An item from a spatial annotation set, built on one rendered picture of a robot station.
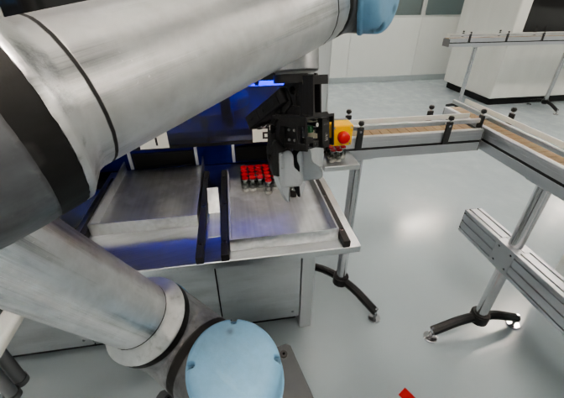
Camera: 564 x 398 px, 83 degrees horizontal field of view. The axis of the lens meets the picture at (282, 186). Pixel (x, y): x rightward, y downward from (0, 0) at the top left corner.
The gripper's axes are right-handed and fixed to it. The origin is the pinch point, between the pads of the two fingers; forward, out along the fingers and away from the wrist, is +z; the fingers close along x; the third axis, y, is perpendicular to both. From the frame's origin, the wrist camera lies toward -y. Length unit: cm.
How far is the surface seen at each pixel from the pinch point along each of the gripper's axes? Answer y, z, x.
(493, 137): 9, 4, 105
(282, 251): -9.7, 18.6, 6.5
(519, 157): 19, 9, 98
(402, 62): -235, -50, 540
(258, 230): -19.0, 16.3, 7.3
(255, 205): -27.5, 13.5, 14.0
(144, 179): -63, 8, -2
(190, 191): -47.0, 10.8, 4.8
